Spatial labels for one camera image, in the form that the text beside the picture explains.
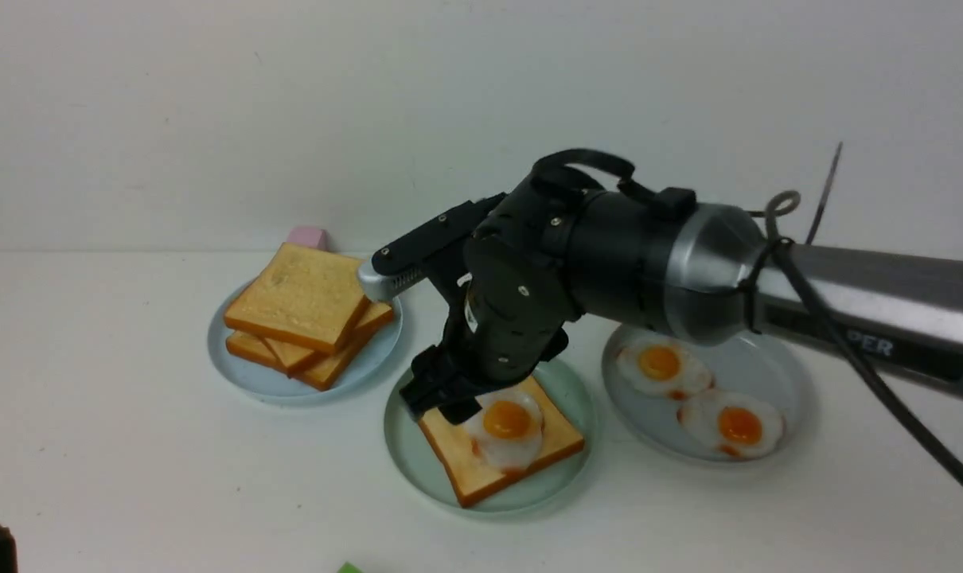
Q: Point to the toast slice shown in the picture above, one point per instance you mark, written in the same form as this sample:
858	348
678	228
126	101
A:
472	481
307	297
250	348
325	367

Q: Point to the green block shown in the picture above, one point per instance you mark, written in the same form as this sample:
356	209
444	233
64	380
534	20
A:
348	567

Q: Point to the grey egg plate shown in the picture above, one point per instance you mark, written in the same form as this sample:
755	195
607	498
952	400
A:
762	369

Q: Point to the light blue bread plate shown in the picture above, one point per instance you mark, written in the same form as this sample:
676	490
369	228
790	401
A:
272	387

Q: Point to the green center plate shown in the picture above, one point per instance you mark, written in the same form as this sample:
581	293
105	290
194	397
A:
414	458

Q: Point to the pink cube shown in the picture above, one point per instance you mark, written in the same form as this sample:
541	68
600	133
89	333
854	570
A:
311	237

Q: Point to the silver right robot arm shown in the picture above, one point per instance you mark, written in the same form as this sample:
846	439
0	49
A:
702	273

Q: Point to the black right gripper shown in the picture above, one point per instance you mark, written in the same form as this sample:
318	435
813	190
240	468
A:
507	298

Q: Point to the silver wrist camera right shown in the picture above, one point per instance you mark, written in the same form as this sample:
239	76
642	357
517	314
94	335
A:
433	251

